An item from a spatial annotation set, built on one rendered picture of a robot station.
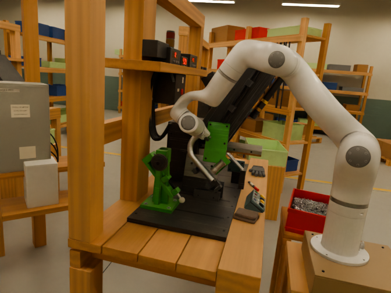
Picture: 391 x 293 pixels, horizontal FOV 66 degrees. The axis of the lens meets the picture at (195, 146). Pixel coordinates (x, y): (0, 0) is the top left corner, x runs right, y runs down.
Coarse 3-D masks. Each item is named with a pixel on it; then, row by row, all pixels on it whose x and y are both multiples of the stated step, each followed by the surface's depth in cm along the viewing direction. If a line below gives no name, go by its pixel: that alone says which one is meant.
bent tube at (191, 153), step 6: (192, 138) 153; (192, 144) 153; (192, 150) 153; (192, 156) 152; (198, 162) 152; (198, 168) 152; (204, 168) 151; (204, 174) 151; (210, 174) 150; (210, 180) 150
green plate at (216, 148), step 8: (208, 128) 155; (216, 128) 154; (224, 128) 153; (208, 136) 155; (216, 136) 154; (224, 136) 153; (208, 144) 154; (216, 144) 154; (224, 144) 153; (208, 152) 154; (216, 152) 153; (224, 152) 152; (208, 160) 154; (216, 160) 153
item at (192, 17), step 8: (160, 0) 149; (168, 0) 149; (176, 0) 160; (184, 0) 173; (168, 8) 166; (176, 8) 165; (184, 8) 175; (192, 8) 190; (176, 16) 188; (184, 16) 185; (192, 16) 192; (200, 16) 211; (192, 24) 212; (200, 24) 214
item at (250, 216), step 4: (240, 208) 135; (236, 212) 131; (240, 212) 131; (244, 212) 131; (248, 212) 132; (252, 212) 132; (256, 212) 132; (236, 216) 130; (240, 216) 129; (244, 216) 129; (248, 216) 128; (252, 216) 128; (256, 216) 129; (244, 220) 129; (248, 220) 128; (252, 220) 128; (256, 220) 129
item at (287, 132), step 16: (224, 32) 516; (240, 32) 480; (256, 32) 447; (272, 32) 419; (288, 32) 395; (304, 32) 367; (320, 32) 396; (304, 48) 373; (320, 48) 396; (208, 64) 554; (320, 64) 397; (272, 96) 410; (288, 96) 403; (272, 112) 412; (288, 112) 387; (240, 128) 485; (256, 128) 461; (272, 128) 423; (288, 128) 394; (288, 144) 400; (304, 144) 425; (288, 160) 425; (304, 160) 426; (288, 176) 417; (304, 176) 433
